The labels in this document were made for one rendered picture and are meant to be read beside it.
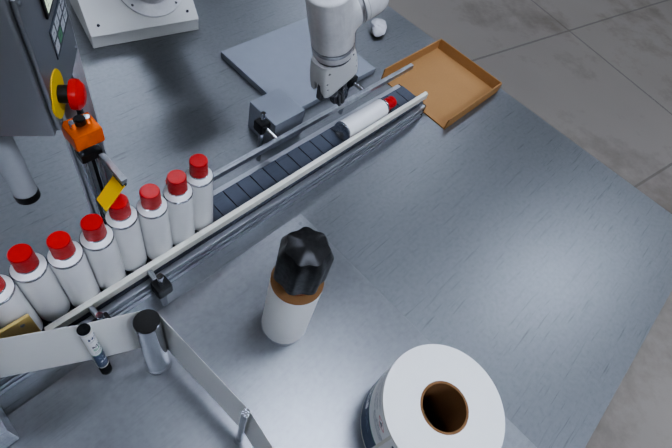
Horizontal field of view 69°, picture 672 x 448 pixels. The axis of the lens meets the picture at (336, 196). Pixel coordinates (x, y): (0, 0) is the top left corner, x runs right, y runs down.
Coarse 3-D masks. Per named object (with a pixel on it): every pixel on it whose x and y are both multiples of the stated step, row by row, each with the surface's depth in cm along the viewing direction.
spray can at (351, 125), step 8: (392, 96) 133; (368, 104) 129; (376, 104) 129; (384, 104) 130; (392, 104) 132; (360, 112) 126; (368, 112) 126; (376, 112) 128; (384, 112) 130; (344, 120) 123; (352, 120) 123; (360, 120) 124; (368, 120) 126; (376, 120) 129; (336, 128) 125; (344, 128) 124; (352, 128) 123; (360, 128) 125; (344, 136) 125
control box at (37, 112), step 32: (0, 0) 45; (32, 0) 50; (0, 32) 47; (32, 32) 50; (0, 64) 50; (32, 64) 52; (64, 64) 62; (0, 96) 53; (32, 96) 54; (0, 128) 57; (32, 128) 58
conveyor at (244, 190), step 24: (384, 96) 139; (408, 96) 141; (312, 144) 123; (336, 144) 124; (264, 168) 115; (288, 168) 117; (240, 192) 110; (216, 216) 105; (240, 216) 106; (168, 264) 97
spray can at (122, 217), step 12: (120, 204) 79; (108, 216) 81; (120, 216) 80; (132, 216) 82; (120, 228) 81; (132, 228) 83; (120, 240) 84; (132, 240) 85; (120, 252) 88; (132, 252) 88; (144, 252) 92; (132, 264) 91; (144, 264) 94
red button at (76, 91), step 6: (72, 78) 58; (72, 84) 58; (78, 84) 58; (60, 90) 58; (66, 90) 58; (72, 90) 57; (78, 90) 58; (84, 90) 59; (60, 96) 58; (66, 96) 58; (72, 96) 57; (78, 96) 58; (84, 96) 59; (60, 102) 58; (66, 102) 59; (72, 102) 58; (78, 102) 58; (84, 102) 59; (72, 108) 59; (78, 108) 59
